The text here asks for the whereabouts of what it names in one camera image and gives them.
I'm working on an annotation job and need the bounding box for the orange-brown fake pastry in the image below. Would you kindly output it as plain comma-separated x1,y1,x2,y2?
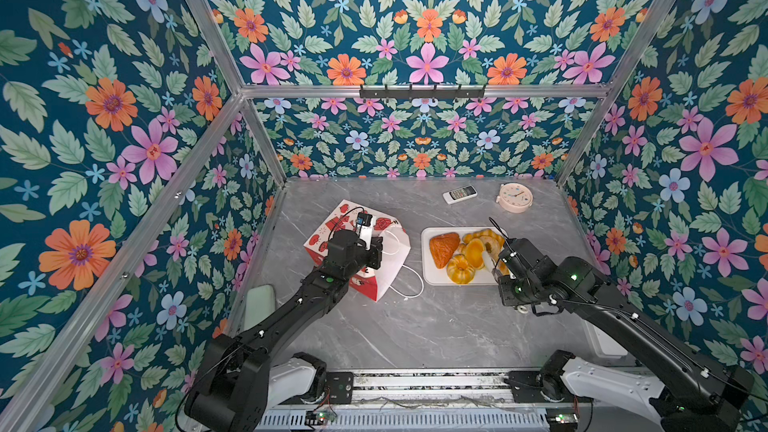
429,232,461,269

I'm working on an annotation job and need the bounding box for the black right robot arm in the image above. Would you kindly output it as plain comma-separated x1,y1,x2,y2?
496,239,754,431

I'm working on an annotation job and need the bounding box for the white rectangular tray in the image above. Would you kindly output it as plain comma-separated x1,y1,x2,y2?
421,227,509,287

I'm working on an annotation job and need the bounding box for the black wall hook bar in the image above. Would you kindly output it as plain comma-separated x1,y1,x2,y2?
358,84,486,101

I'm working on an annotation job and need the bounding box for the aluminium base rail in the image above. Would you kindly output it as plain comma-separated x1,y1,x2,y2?
263,367,685,415

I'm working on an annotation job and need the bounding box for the yellow fake croissant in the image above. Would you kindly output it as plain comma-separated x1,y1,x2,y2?
462,228,504,243

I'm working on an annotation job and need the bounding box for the yellow ring fake bread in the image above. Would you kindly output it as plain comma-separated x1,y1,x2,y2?
461,238,486,269

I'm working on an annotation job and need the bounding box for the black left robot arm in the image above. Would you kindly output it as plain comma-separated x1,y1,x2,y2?
183,230,383,431

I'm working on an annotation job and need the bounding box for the white and red paper bag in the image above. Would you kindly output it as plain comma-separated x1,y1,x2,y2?
304,200,411,302

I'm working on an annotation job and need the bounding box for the pink round alarm clock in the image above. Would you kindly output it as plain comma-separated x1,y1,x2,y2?
496,183,534,213

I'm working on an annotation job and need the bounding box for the white remote control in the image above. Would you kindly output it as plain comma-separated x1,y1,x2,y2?
442,185,478,205

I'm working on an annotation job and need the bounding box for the brown sesame fake bagel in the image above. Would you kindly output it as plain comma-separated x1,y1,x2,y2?
480,233,505,261

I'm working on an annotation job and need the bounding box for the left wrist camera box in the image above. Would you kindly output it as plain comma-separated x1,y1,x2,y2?
355,212,373,249

